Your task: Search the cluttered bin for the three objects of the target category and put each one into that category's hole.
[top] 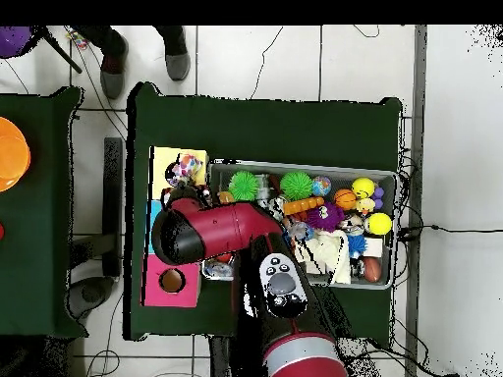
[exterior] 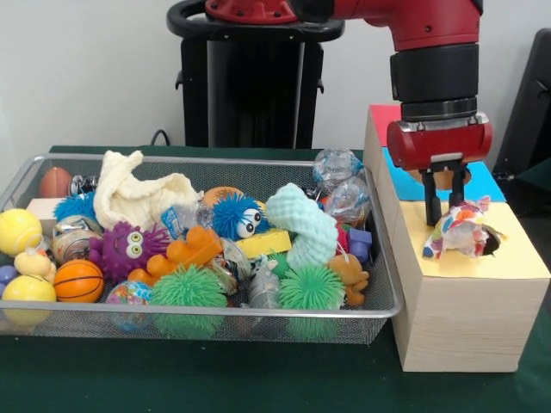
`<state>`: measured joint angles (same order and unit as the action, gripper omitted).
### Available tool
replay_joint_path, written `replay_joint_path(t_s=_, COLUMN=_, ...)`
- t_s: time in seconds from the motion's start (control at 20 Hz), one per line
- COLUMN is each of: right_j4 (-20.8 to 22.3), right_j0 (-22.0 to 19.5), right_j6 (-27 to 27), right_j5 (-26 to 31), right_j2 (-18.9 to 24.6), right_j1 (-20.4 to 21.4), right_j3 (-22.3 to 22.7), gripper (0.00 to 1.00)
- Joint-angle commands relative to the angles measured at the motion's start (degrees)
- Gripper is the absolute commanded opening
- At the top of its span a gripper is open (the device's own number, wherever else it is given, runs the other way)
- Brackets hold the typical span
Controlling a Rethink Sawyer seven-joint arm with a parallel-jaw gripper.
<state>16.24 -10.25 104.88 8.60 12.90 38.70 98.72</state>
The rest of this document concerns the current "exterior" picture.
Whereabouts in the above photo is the small dotted cloth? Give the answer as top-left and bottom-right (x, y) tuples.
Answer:
(422, 196), (492, 261)

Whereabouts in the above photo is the blue spiky ball with eyes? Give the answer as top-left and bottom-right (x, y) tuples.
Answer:
(212, 192), (269, 242)

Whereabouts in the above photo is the green spiky ball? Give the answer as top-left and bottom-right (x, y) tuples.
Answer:
(278, 262), (347, 339)
(152, 263), (230, 338)

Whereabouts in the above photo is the dark green table cloth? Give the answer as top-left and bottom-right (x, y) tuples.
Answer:
(0, 145), (551, 413)

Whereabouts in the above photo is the cream knitted cloth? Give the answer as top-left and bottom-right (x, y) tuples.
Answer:
(93, 149), (201, 231)

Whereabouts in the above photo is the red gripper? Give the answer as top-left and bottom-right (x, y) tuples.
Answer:
(387, 112), (493, 226)

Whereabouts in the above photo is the mint green foam cloth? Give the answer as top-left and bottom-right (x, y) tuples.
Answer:
(265, 182), (339, 268)

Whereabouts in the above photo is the wire mesh bin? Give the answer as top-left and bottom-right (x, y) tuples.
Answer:
(0, 153), (404, 343)

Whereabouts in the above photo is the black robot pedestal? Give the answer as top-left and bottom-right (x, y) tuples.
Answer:
(167, 0), (345, 149)

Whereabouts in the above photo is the yellow ball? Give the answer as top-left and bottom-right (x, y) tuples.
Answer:
(0, 207), (45, 255)
(3, 274), (58, 326)

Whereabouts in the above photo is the orange toy basketball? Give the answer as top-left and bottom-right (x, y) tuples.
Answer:
(53, 258), (106, 302)

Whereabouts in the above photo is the orange plastic toy block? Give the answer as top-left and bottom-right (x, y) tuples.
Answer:
(129, 224), (226, 287)

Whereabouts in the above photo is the purple furry monster toy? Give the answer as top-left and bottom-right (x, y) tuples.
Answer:
(90, 220), (170, 283)

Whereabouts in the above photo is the wooden box with three holes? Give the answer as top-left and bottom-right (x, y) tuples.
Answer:
(363, 104), (551, 373)

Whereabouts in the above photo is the black monitor panel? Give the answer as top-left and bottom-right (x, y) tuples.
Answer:
(495, 28), (551, 177)

